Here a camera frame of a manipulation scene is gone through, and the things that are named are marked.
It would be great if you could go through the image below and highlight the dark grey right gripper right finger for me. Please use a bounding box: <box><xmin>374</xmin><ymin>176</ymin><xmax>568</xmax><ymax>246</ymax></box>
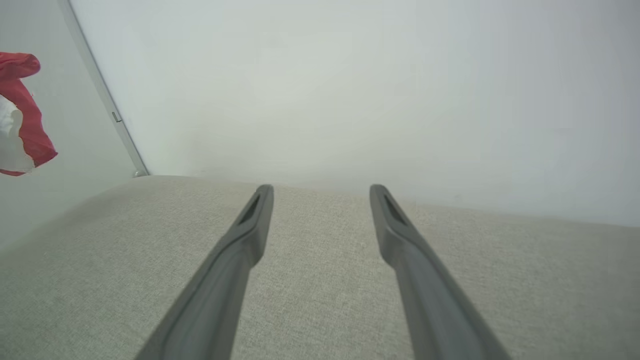
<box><xmin>369</xmin><ymin>184</ymin><xmax>512</xmax><ymax>360</ymax></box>

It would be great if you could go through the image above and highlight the grey metal wall strip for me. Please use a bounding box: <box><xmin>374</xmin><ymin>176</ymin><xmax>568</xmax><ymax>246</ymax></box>
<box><xmin>57</xmin><ymin>0</ymin><xmax>150</xmax><ymax>178</ymax></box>

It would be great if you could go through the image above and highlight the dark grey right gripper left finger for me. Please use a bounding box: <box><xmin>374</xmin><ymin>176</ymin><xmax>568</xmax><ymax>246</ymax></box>
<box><xmin>135</xmin><ymin>184</ymin><xmax>275</xmax><ymax>360</ymax></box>

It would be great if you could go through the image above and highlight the red basketball jersey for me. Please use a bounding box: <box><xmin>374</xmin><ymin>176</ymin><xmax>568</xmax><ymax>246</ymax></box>
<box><xmin>0</xmin><ymin>51</ymin><xmax>59</xmax><ymax>177</ymax></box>

